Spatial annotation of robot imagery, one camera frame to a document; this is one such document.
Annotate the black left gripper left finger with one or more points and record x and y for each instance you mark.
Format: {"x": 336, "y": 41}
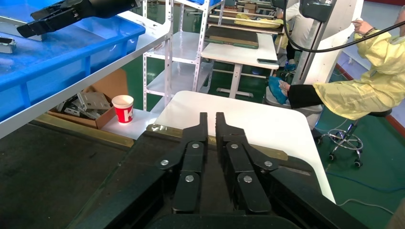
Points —
{"x": 189, "y": 158}

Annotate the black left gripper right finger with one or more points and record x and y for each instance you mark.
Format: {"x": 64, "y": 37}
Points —
{"x": 240, "y": 164}

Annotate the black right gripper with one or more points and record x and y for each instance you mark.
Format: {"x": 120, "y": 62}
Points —
{"x": 110, "y": 6}

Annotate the large blue plastic tray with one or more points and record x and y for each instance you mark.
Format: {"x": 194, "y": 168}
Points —
{"x": 63, "y": 53}

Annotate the white rounded table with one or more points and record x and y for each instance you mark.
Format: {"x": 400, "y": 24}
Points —
{"x": 253, "y": 120}

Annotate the white low shelf board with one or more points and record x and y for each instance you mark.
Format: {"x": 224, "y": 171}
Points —
{"x": 133, "y": 126}

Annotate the red and white paper cup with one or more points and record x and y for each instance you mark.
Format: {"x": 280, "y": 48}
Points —
{"x": 122, "y": 109}

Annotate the blue shoe cover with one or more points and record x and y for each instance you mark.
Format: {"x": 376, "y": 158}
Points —
{"x": 277, "y": 90}

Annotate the brown cardboard box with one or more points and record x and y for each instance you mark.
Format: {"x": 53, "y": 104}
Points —
{"x": 110, "y": 85}

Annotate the grey metal plate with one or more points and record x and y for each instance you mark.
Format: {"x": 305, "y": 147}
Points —
{"x": 95, "y": 100}

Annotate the white metal shelf rack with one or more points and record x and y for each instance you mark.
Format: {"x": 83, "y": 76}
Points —
{"x": 155, "y": 28}
{"x": 186, "y": 44}

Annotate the black smartphone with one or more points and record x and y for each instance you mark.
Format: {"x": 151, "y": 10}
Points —
{"x": 267, "y": 61}

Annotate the white workshop table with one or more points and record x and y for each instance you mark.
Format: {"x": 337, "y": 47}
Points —
{"x": 243, "y": 52}

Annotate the dark green table mat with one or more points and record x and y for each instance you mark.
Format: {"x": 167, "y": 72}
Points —
{"x": 232, "y": 36}

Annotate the white robot torso column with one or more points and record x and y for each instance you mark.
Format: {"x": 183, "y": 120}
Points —
{"x": 329, "y": 60}

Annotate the yellow cloth bundle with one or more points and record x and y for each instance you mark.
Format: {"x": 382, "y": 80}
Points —
{"x": 253, "y": 22}

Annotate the blue plastic crate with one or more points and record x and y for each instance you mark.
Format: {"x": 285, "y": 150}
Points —
{"x": 202, "y": 1}

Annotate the person in white coat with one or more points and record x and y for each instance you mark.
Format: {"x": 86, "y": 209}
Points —
{"x": 300, "y": 31}

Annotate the black stool chrome base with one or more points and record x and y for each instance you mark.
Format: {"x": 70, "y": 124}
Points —
{"x": 379, "y": 113}

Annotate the person in yellow gown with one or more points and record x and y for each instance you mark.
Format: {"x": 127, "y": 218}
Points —
{"x": 373, "y": 88}

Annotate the small cardboard box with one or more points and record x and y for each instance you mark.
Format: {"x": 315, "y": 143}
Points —
{"x": 250, "y": 8}

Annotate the silver metal bracket part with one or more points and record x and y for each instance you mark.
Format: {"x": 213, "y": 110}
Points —
{"x": 7, "y": 45}

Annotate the small grey metal bracket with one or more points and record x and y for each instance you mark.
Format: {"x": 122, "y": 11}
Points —
{"x": 72, "y": 111}

